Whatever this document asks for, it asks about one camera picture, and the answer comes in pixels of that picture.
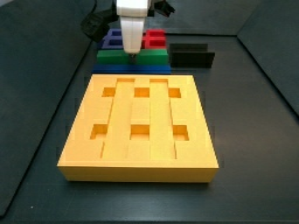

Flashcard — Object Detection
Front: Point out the green rectangular bar block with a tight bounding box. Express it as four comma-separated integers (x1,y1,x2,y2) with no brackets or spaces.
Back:
98,49,169,65

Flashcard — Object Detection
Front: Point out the yellow slotted board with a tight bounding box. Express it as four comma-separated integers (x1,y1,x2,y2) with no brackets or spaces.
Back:
58,74,219,183

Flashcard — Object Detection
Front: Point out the black angle bracket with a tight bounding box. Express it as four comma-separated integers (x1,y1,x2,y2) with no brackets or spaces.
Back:
169,43,215,68

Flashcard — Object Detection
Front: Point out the red interlocking puzzle piece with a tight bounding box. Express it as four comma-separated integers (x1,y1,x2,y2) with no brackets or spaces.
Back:
142,29,166,49

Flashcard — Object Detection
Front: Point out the blue rectangular bar block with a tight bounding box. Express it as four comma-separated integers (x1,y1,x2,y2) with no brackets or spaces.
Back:
93,65,171,74

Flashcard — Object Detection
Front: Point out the purple interlocking puzzle piece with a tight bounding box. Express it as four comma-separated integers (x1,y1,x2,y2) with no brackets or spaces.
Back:
98,29,123,50

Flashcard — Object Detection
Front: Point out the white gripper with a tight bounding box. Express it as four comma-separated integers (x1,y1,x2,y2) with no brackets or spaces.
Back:
117,0,150,64

